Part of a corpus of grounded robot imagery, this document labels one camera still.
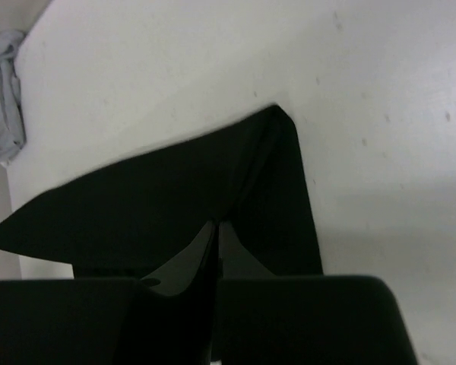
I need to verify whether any black tank top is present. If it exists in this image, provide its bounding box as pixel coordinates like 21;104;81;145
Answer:
0;105;323;278

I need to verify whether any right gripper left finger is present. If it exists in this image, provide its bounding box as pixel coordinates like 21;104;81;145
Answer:
0;222;217;364

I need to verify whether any folded grey tank top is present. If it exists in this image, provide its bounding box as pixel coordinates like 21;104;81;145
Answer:
0;30;27;164

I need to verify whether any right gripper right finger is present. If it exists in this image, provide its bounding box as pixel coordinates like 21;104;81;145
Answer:
216;223;417;364

